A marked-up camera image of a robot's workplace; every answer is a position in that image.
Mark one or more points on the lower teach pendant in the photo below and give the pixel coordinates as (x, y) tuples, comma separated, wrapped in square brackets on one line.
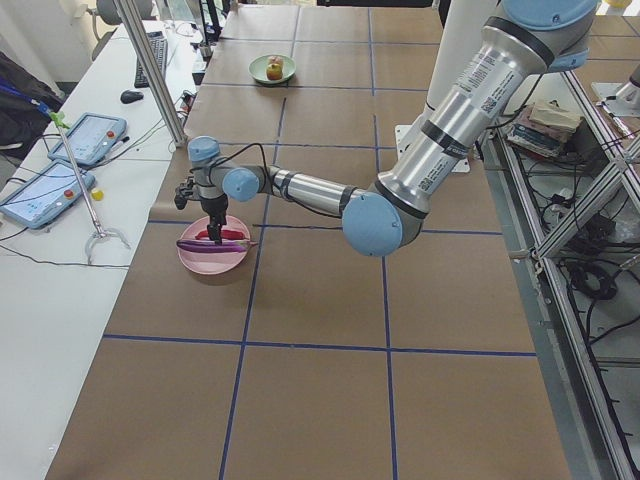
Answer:
[(44, 197)]

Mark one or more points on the left aluminium frame post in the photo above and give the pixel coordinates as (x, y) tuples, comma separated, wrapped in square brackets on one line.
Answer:
[(131, 19)]

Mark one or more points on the teach pendant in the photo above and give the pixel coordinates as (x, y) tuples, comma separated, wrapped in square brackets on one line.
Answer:
[(44, 197), (92, 136)]

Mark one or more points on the red chili pepper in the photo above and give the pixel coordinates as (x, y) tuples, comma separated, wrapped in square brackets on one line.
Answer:
[(225, 234)]

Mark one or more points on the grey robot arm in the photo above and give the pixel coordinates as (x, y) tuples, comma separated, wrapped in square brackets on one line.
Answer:
[(519, 39)]

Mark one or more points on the green plate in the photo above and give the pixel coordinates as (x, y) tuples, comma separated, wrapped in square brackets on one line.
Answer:
[(257, 68)]

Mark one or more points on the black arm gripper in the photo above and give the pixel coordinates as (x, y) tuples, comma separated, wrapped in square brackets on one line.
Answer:
[(214, 205)]

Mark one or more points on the purple eggplant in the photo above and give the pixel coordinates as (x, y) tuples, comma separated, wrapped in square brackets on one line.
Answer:
[(201, 246)]

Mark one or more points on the black computer mouse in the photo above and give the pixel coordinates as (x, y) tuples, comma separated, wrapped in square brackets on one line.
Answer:
[(131, 96)]

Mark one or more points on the upper teach pendant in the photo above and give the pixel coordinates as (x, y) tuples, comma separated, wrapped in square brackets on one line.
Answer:
[(92, 136)]

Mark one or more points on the stack of books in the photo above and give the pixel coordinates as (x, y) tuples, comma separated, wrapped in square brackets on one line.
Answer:
[(543, 128)]

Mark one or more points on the metal grabber stick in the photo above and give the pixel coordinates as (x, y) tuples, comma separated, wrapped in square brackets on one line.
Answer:
[(100, 233)]

